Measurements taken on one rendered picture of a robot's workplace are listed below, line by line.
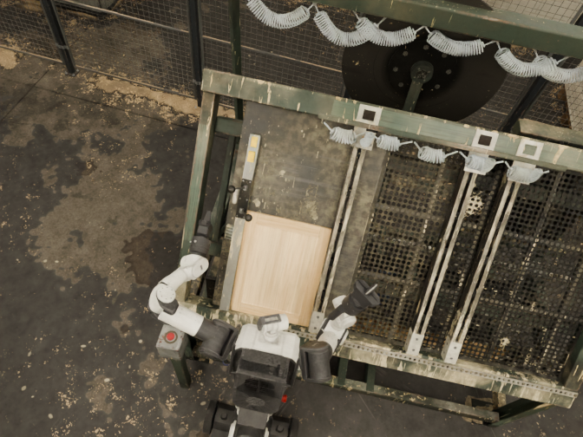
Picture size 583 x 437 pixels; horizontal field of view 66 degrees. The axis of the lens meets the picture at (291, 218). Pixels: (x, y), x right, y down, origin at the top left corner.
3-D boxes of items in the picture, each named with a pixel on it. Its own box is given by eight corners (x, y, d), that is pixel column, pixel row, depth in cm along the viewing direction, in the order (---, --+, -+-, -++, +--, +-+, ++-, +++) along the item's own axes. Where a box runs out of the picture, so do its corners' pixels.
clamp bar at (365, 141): (304, 323, 242) (303, 348, 219) (358, 103, 208) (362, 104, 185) (323, 328, 242) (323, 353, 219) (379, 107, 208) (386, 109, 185)
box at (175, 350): (160, 356, 237) (154, 346, 222) (167, 335, 243) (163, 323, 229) (181, 361, 236) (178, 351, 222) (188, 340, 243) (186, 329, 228)
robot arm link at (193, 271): (192, 253, 208) (173, 268, 198) (206, 255, 204) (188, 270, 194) (195, 265, 211) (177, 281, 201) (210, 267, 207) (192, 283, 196)
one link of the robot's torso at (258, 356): (290, 433, 188) (306, 380, 168) (211, 415, 188) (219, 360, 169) (298, 375, 213) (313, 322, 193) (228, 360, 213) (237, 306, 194)
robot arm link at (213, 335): (187, 342, 188) (216, 356, 191) (193, 341, 180) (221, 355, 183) (200, 317, 193) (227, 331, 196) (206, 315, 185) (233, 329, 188)
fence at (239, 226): (220, 305, 243) (219, 309, 239) (251, 133, 216) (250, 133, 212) (229, 308, 243) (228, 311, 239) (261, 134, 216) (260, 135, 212)
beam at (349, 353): (176, 309, 252) (169, 319, 242) (179, 290, 249) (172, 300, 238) (560, 395, 249) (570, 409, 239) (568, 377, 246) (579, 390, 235)
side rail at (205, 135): (180, 290, 249) (173, 300, 238) (208, 90, 217) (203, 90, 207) (190, 293, 249) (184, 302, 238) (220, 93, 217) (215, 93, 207)
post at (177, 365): (180, 387, 300) (167, 352, 238) (183, 378, 303) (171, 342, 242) (189, 388, 300) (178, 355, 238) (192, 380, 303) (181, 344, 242)
